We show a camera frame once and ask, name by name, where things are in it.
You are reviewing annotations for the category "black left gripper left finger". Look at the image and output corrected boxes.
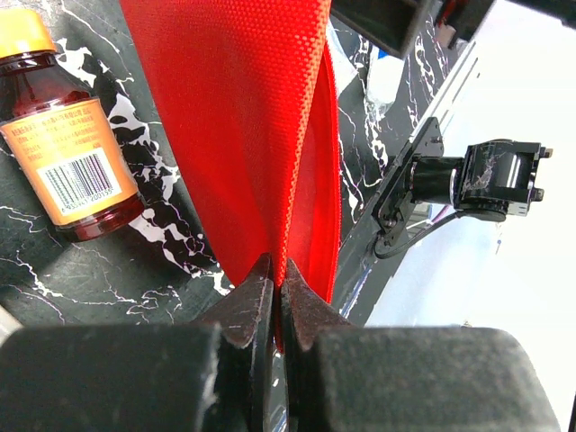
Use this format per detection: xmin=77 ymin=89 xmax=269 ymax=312
xmin=1 ymin=255 xmax=274 ymax=431

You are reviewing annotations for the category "brown medicine bottle orange cap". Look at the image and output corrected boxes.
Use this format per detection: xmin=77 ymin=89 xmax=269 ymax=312
xmin=1 ymin=8 xmax=144 ymax=241

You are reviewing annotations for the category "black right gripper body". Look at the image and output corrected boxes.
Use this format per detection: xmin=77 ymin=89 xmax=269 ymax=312
xmin=331 ymin=0 xmax=492 ymax=59

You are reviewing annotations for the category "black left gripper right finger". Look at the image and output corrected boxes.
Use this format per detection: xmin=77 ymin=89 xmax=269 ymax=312
xmin=279 ymin=262 xmax=559 ymax=431

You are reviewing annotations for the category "red first aid pouch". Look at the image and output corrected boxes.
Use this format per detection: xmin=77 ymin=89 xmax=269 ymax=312
xmin=119 ymin=0 xmax=342 ymax=352

